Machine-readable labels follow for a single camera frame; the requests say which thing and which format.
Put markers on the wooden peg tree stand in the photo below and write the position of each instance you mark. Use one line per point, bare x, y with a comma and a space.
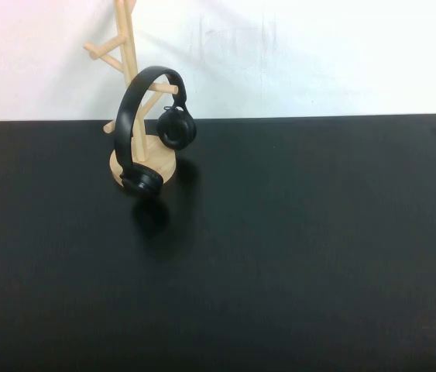
129, 46

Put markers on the black over-ear headphones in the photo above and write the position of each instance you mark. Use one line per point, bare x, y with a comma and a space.
124, 112

